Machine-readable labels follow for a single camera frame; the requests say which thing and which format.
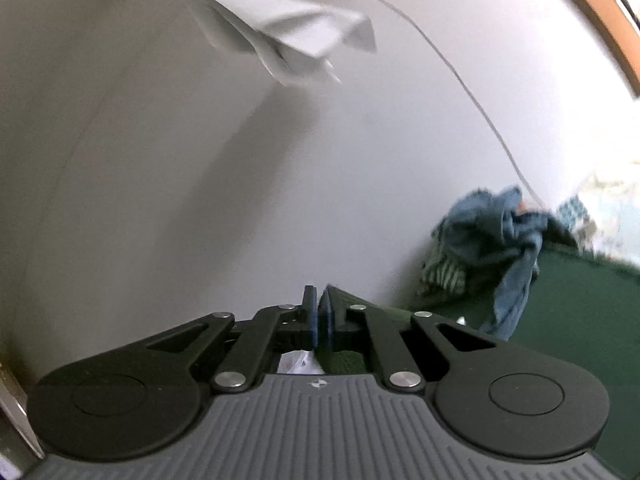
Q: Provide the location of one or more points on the white paper sheet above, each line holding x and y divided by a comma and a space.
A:
290, 35

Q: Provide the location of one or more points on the green blanket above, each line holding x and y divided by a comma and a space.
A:
575, 310

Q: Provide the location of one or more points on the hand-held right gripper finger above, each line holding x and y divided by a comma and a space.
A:
325, 327
313, 330

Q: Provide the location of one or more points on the white power strip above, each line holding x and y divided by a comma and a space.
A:
572, 210

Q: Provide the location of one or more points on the green white striped shirt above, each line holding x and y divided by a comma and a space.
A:
445, 272

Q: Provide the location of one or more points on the wooden door frame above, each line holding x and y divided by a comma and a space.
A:
595, 10

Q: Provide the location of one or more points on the blue towel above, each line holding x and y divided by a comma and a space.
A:
500, 240

